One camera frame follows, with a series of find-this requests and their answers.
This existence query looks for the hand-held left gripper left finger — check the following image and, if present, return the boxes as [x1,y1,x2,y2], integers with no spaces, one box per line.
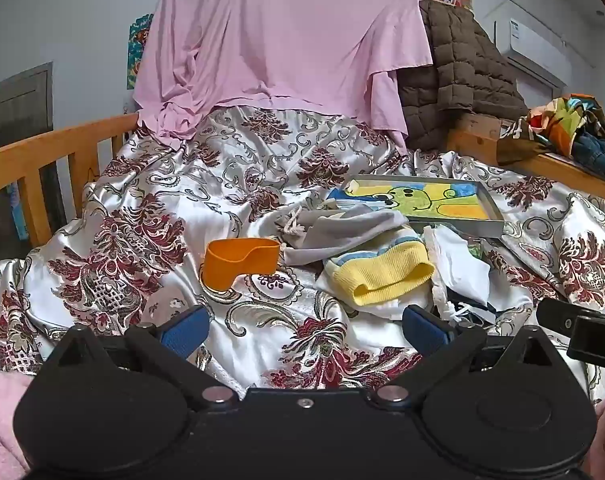
[46,305,239,407]

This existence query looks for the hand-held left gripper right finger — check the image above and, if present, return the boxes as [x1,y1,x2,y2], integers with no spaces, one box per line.
[372,305,565,406]

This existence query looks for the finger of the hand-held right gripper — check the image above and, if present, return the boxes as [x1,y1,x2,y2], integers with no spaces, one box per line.
[536,298,605,333]

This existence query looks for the white gauze towel blue patch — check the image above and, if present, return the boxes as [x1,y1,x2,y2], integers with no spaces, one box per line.
[425,225,490,311]

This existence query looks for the orange plastic cup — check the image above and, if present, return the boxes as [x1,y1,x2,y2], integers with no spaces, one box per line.
[202,237,282,293]

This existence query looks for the grey metal storage box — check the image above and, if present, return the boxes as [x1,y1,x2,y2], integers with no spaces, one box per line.
[327,175,505,238]

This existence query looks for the yellow blue knit sock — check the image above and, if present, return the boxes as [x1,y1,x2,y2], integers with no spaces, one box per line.
[322,237,435,307]

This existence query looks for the cartoon printed towel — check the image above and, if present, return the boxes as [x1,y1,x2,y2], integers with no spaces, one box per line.
[327,180,493,222]

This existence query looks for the floral satin blanket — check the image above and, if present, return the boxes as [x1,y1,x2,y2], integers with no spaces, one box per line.
[0,105,605,406]

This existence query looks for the blue denim jeans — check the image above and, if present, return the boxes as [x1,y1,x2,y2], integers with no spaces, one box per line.
[572,130,605,183]

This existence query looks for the brown bag white print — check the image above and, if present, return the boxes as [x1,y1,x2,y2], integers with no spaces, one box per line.
[497,120,539,163]

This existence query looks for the colourful patchwork cloth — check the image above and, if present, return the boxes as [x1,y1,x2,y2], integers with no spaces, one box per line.
[525,92,605,161]

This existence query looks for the pink fleece clothing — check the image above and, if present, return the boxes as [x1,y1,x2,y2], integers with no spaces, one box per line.
[0,367,36,480]

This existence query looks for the white air conditioner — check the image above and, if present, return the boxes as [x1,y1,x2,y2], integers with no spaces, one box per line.
[495,17,575,88]

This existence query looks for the brown quilted jacket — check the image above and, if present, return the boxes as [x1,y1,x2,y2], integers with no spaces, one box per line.
[397,0,530,153]

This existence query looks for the grey door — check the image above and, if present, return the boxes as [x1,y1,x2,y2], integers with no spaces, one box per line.
[0,62,66,261]

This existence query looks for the pink bed sheet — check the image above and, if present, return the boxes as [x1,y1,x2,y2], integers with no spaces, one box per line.
[132,0,435,153]

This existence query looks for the drawstring cloth pouch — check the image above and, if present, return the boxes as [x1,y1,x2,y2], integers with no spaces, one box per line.
[272,205,410,266]

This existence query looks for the wooden bed frame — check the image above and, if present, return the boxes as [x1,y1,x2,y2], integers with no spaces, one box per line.
[0,112,140,261]

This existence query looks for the teal patterned wall poster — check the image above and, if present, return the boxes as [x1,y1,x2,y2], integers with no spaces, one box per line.
[127,12,156,91]

